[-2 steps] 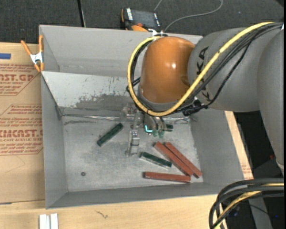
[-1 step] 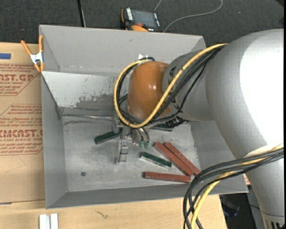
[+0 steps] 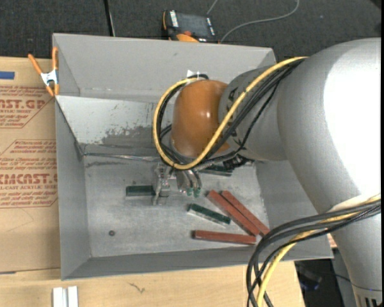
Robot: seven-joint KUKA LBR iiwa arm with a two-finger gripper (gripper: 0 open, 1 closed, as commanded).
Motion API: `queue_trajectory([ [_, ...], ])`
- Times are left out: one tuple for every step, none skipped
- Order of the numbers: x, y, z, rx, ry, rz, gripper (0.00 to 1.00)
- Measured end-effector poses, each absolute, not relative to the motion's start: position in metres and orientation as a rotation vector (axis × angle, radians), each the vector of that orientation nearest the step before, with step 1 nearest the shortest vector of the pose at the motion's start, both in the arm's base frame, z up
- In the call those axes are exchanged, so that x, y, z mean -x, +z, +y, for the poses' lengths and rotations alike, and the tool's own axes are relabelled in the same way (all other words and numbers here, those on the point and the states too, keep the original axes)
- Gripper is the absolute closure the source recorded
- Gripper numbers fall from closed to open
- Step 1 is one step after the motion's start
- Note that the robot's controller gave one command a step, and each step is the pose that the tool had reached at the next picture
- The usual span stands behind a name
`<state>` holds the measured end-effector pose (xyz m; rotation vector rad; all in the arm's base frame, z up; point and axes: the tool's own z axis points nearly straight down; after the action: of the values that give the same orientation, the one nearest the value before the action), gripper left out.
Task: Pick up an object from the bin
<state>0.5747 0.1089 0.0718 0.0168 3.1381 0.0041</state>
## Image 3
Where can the brown cardboard board red print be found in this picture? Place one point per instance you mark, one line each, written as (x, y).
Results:
(22, 158)

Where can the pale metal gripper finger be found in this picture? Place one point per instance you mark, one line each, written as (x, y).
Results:
(159, 198)
(161, 177)

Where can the dark green block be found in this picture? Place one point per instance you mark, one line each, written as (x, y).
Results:
(139, 190)
(209, 214)

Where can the red-brown flat block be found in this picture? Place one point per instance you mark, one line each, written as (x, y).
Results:
(224, 237)
(232, 213)
(248, 214)

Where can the grey metal bin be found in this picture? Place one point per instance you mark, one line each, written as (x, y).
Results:
(121, 222)

